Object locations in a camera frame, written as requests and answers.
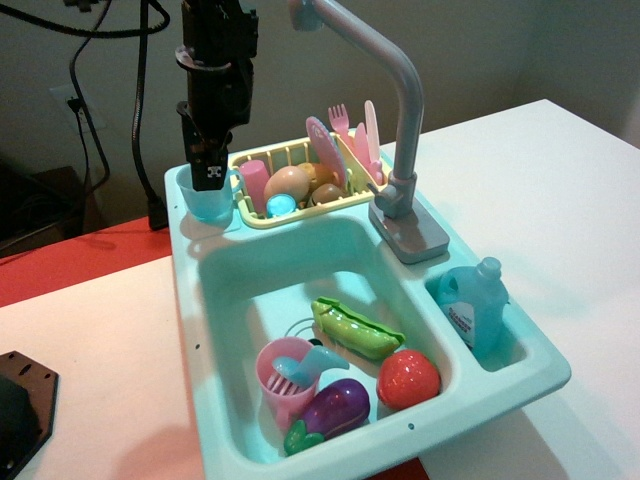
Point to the pink cup in rack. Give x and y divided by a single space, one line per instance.
255 176

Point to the pink fork in cup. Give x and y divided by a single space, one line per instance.
280 385

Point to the pink toy fork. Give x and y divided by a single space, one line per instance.
339 121

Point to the purple toy eggplant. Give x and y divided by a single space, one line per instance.
340 407

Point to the blue dish soap bottle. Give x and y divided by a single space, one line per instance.
473 298

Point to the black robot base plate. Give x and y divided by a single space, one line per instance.
28 405

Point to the grey toy faucet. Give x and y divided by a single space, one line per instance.
402 221

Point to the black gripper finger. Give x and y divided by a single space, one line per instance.
215 162
194 151

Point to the white wall outlet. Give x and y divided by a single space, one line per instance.
68 102

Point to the teal toy sink unit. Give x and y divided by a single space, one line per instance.
238 288

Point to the red toy strawberry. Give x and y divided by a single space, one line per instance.
407 378

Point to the blue toy spoon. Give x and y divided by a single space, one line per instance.
305 372

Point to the beige toy egg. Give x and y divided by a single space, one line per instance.
290 180

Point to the translucent blue cup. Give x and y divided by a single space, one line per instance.
209 205

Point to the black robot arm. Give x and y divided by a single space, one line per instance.
219 42

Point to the green toy pea pod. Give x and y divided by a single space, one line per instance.
354 330

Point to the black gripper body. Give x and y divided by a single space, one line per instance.
219 99

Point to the pink toy plate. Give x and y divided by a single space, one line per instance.
326 148

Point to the small blue cup in rack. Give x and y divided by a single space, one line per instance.
280 205

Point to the brown toy potato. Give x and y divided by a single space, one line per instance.
323 184

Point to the yellow dish rack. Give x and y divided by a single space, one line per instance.
296 152

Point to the pink cup in sink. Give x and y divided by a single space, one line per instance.
285 399

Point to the pink toy knife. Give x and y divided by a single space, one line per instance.
372 132

